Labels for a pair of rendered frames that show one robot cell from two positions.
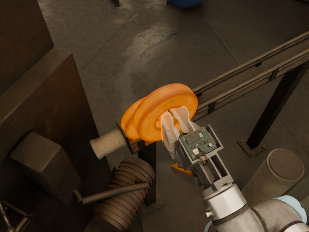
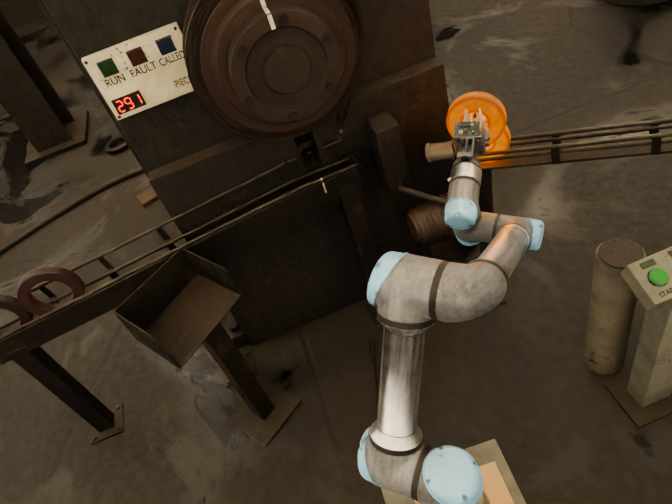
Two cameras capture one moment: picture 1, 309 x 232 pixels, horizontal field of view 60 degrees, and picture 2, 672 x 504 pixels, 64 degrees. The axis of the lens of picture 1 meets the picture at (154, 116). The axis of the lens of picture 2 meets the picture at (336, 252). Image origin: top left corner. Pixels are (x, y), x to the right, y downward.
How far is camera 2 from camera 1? 1.12 m
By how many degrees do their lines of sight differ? 39
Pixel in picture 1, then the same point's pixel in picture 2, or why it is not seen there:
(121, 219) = (422, 223)
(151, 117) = (457, 112)
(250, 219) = (468, 184)
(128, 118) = not seen: hidden behind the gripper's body
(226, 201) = (460, 168)
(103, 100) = (516, 174)
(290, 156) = (633, 249)
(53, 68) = (422, 70)
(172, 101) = (475, 103)
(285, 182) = (604, 269)
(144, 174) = not seen: hidden behind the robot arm
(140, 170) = not seen: hidden behind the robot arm
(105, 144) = (436, 148)
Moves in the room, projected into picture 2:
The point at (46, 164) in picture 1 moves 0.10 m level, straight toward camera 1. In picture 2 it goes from (382, 129) to (383, 149)
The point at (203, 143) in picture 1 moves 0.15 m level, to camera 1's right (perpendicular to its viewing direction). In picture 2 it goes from (470, 130) to (524, 146)
